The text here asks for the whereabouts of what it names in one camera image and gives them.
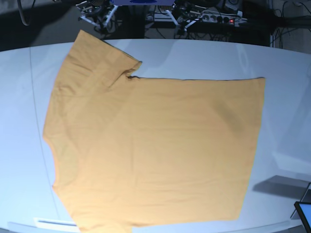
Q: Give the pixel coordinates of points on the yellow T-shirt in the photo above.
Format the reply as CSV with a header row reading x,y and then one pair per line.
x,y
136,152

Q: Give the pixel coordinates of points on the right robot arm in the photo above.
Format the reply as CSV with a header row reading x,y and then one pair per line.
x,y
98,13

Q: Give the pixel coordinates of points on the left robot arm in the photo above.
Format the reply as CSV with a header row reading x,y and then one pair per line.
x,y
180,16

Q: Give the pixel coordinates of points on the white power strip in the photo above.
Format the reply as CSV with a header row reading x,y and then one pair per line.
x,y
222,18

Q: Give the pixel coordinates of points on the blue box overhead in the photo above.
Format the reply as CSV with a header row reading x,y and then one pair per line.
x,y
142,2

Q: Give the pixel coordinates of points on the grey tablet stand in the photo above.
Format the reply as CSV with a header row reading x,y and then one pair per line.
x,y
305,198

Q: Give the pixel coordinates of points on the tablet with blue screen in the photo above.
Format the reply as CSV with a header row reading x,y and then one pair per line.
x,y
304,211

